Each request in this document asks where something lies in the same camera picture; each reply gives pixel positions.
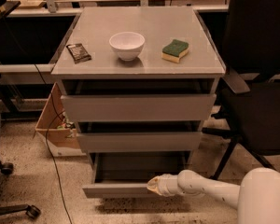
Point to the grey middle drawer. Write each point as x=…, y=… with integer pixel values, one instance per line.
x=139, y=136

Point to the grey bottom drawer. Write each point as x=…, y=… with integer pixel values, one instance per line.
x=125, y=175

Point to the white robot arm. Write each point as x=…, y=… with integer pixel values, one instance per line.
x=256, y=199

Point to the white bowl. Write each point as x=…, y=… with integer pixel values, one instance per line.
x=127, y=45

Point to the grey top drawer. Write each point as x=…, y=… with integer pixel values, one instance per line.
x=104, y=100

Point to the black office chair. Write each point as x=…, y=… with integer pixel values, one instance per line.
x=249, y=97

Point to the wooden box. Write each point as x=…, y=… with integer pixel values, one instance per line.
x=55, y=129

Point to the grey drawer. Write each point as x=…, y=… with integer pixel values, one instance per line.
x=139, y=136
x=104, y=100
x=125, y=175

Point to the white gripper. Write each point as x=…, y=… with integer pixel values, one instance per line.
x=165, y=184

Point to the grey drawer cabinet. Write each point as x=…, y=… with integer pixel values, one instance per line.
x=159, y=26

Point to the green yellow sponge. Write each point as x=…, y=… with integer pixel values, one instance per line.
x=175, y=51

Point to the dark snack packet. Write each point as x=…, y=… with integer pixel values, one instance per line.
x=78, y=53

